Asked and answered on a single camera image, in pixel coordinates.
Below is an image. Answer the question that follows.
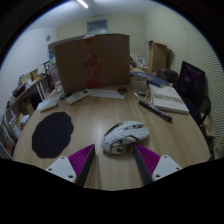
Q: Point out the open white book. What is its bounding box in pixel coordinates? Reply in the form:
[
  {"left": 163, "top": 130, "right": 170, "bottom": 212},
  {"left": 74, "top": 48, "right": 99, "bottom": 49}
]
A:
[{"left": 148, "top": 83, "right": 190, "bottom": 115}]

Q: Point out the blue book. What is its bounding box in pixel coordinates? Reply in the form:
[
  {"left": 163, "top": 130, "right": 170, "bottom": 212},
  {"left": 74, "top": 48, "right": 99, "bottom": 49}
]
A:
[{"left": 131, "top": 71, "right": 171, "bottom": 88}]

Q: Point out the black round mouse pad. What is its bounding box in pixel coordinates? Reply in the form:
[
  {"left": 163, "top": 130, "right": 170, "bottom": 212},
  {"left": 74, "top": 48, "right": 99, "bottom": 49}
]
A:
[{"left": 31, "top": 111, "right": 75, "bottom": 159}]

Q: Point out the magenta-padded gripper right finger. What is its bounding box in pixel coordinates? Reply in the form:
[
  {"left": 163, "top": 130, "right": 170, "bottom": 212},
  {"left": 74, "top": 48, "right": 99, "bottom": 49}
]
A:
[{"left": 133, "top": 143, "right": 184, "bottom": 186}]

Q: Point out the black bag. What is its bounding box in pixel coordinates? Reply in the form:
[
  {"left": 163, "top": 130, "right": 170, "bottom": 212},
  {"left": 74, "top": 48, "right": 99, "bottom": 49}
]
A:
[{"left": 156, "top": 68, "right": 179, "bottom": 84}]

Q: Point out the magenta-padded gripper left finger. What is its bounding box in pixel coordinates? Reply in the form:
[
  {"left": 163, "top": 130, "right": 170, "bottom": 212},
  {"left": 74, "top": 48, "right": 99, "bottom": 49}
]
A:
[{"left": 45, "top": 143, "right": 97, "bottom": 188}]

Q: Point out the clear plastic container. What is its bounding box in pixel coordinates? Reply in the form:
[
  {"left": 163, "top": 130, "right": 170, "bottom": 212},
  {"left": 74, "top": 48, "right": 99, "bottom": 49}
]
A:
[{"left": 129, "top": 74, "right": 149, "bottom": 90}]

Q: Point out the black coiled cable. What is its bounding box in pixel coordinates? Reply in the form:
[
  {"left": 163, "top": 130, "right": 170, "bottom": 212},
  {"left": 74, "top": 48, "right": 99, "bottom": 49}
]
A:
[{"left": 59, "top": 92, "right": 72, "bottom": 100}]

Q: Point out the dark laptop screen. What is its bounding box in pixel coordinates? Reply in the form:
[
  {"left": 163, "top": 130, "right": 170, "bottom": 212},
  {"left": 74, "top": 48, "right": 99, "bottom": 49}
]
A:
[{"left": 176, "top": 60, "right": 207, "bottom": 98}]

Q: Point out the wall window vent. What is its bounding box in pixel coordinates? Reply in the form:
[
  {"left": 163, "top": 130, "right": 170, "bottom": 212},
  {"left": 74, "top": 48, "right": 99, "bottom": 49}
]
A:
[{"left": 86, "top": 18, "right": 109, "bottom": 36}]

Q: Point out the white gaming computer mouse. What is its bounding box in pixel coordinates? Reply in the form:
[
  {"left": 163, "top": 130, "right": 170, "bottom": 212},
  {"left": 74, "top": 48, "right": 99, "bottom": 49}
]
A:
[{"left": 100, "top": 120, "right": 150, "bottom": 155}]

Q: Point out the plain white remote control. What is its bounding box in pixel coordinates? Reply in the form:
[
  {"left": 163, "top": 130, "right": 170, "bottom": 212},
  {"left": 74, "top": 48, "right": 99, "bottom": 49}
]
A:
[{"left": 39, "top": 101, "right": 59, "bottom": 113}]

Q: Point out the cluttered shelf unit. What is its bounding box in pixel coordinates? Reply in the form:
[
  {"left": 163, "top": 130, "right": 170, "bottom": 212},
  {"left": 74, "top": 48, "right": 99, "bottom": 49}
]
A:
[{"left": 0, "top": 59, "right": 56, "bottom": 161}]

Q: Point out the large brown cardboard box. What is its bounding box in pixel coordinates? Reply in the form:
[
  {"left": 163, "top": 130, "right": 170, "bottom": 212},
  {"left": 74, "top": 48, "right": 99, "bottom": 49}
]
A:
[{"left": 54, "top": 33, "right": 132, "bottom": 94}]

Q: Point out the black marker pen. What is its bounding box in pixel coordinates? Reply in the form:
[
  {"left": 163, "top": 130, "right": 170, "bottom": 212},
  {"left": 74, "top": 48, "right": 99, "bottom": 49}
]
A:
[{"left": 138, "top": 99, "right": 174, "bottom": 123}]

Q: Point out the black office chair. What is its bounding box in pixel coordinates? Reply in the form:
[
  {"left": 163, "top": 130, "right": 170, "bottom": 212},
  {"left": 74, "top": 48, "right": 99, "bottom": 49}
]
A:
[{"left": 189, "top": 94, "right": 214, "bottom": 136}]

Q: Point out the white paper sheet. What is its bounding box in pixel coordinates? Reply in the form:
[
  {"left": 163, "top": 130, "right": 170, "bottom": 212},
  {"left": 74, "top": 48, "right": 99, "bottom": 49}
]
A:
[
  {"left": 35, "top": 95, "right": 64, "bottom": 112},
  {"left": 89, "top": 88, "right": 127, "bottom": 100}
]

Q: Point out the small brown cardboard box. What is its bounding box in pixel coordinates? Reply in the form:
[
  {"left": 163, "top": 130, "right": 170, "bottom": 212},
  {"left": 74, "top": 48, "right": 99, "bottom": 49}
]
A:
[{"left": 145, "top": 39, "right": 169, "bottom": 73}]

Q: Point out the ceiling light tube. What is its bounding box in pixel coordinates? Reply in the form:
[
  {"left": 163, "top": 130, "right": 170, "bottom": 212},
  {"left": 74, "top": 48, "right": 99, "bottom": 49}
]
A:
[{"left": 76, "top": 0, "right": 89, "bottom": 9}]

